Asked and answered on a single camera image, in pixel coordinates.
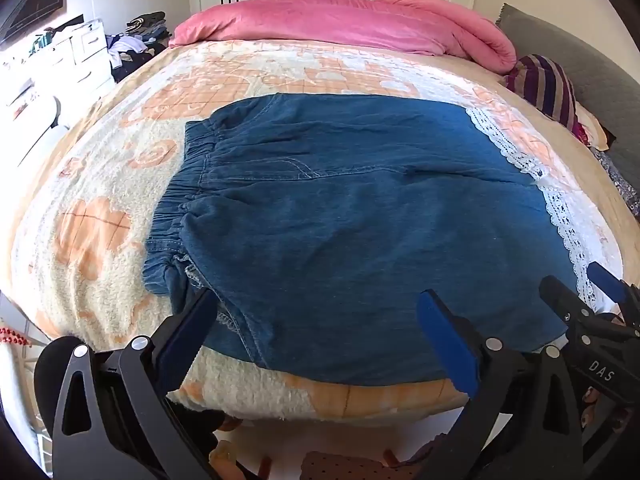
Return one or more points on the grey quilted headboard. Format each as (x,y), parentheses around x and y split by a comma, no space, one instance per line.
(575,40)

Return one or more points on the purple striped pillow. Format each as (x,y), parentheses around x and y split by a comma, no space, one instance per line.
(545,87)

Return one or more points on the cream pillow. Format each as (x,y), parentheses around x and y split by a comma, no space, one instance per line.
(595,127)

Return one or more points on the white dresser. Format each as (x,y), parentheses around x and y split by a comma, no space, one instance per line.
(80,55)

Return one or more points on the cream orange floral blanket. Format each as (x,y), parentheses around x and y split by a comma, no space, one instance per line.
(100,200)

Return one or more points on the person's right hand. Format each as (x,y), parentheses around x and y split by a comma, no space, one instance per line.
(592,396)

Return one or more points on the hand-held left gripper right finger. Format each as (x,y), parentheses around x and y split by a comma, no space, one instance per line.
(447,345)

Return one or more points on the blue denim skirt lace hem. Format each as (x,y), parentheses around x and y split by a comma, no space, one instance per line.
(350,220)

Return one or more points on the black wall television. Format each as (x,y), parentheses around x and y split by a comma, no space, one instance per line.
(25,0)

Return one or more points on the pink duvet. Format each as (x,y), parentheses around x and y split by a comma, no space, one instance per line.
(350,22)

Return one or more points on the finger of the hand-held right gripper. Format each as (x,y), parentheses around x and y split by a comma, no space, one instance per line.
(560,297)
(607,276)

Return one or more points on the pile of clothes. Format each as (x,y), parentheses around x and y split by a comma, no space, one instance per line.
(137,40)

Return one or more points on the dark patterned fabric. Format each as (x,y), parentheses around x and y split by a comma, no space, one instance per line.
(617,175)

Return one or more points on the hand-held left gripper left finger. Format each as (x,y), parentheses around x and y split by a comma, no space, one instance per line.
(192,330)

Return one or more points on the brown perforated slipper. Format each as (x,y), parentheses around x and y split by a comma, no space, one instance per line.
(345,467)

